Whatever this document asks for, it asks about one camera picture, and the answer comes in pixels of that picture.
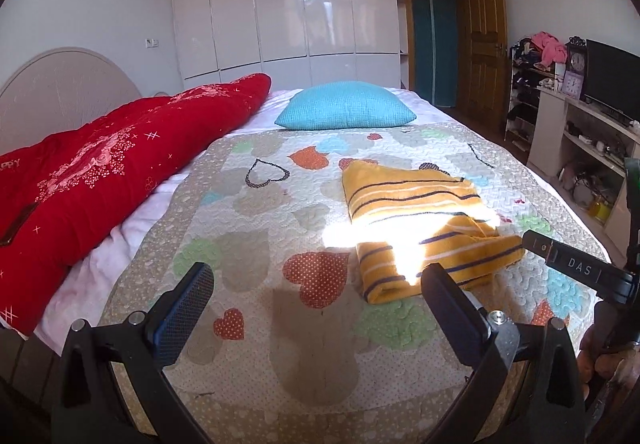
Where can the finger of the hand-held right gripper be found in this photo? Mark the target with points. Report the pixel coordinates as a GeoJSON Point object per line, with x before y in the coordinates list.
{"type": "Point", "coordinates": [580, 269]}

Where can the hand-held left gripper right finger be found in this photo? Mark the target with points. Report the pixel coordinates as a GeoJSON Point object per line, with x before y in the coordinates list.
{"type": "Point", "coordinates": [450, 314]}

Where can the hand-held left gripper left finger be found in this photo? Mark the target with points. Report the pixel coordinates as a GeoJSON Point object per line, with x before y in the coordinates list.
{"type": "Point", "coordinates": [185, 309]}

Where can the yellow striped sweater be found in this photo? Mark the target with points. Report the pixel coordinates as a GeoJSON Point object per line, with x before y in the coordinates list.
{"type": "Point", "coordinates": [400, 204]}

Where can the person's right hand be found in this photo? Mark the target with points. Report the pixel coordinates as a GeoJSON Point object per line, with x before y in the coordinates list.
{"type": "Point", "coordinates": [607, 366]}

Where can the yellow container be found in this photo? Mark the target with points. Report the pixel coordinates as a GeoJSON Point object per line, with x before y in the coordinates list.
{"type": "Point", "coordinates": [601, 210]}

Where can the white bed sheet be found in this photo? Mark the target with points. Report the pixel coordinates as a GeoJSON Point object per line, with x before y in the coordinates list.
{"type": "Point", "coordinates": [125, 234]}

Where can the white cabinet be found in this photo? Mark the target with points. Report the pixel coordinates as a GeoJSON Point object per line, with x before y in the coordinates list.
{"type": "Point", "coordinates": [547, 134]}

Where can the heart patterned quilt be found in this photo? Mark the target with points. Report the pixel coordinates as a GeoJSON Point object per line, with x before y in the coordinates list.
{"type": "Point", "coordinates": [280, 204]}

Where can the red printed blanket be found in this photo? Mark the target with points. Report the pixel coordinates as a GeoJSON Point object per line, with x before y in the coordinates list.
{"type": "Point", "coordinates": [110, 154]}

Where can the white shoe rack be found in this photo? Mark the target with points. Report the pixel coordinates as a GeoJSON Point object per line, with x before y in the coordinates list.
{"type": "Point", "coordinates": [525, 94]}

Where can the black television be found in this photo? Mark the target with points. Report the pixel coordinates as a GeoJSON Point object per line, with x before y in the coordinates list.
{"type": "Point", "coordinates": [612, 74]}

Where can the black ornate clock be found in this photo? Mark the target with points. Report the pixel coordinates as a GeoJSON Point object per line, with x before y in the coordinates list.
{"type": "Point", "coordinates": [577, 59]}

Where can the pink clothing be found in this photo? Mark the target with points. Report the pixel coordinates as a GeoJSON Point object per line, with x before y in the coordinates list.
{"type": "Point", "coordinates": [549, 49]}

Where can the blue pillow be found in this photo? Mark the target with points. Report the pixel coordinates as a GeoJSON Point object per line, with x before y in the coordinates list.
{"type": "Point", "coordinates": [345, 106]}

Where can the brown wooden door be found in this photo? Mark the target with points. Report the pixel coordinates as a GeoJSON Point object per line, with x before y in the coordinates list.
{"type": "Point", "coordinates": [482, 49]}

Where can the beige round headboard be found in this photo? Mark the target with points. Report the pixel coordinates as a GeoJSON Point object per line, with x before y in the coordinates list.
{"type": "Point", "coordinates": [60, 84]}

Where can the teal door curtain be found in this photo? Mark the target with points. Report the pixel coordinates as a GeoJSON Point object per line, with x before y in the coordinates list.
{"type": "Point", "coordinates": [432, 34]}

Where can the dark wooden bed frame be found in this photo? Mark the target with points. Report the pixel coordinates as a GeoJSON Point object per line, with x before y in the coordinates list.
{"type": "Point", "coordinates": [25, 364]}

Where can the wall socket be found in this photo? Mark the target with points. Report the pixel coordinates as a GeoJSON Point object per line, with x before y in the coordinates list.
{"type": "Point", "coordinates": [152, 42]}

